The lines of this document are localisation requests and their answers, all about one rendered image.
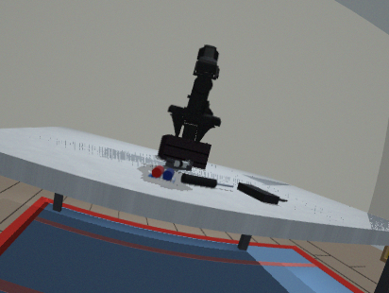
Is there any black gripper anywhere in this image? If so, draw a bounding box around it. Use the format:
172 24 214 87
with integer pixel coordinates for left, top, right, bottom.
167 93 221 145

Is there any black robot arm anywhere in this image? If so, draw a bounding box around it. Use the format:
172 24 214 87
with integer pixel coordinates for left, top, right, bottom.
182 44 220 140

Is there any grey battery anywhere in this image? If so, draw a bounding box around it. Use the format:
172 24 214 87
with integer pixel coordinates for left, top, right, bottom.
175 160 190 168

